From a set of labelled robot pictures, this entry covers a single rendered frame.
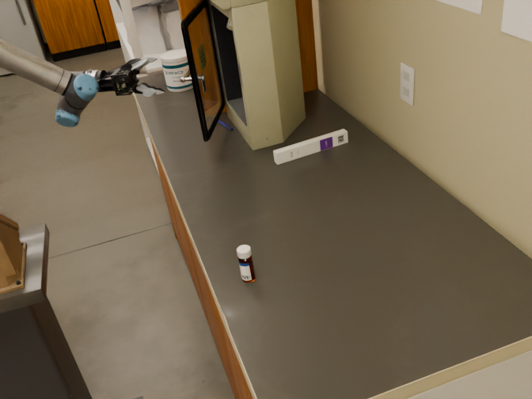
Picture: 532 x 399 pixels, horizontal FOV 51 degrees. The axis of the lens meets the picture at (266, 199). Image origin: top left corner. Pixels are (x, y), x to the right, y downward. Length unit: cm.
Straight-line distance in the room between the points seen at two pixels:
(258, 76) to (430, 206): 67
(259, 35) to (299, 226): 62
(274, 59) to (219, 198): 47
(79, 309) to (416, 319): 202
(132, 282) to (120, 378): 62
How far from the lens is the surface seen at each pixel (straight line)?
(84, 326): 284
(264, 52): 180
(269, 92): 184
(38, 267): 161
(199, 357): 250
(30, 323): 168
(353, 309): 125
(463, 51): 149
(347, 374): 113
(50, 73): 184
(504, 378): 128
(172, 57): 248
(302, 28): 223
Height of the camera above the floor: 181
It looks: 32 degrees down
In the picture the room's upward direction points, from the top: 8 degrees counter-clockwise
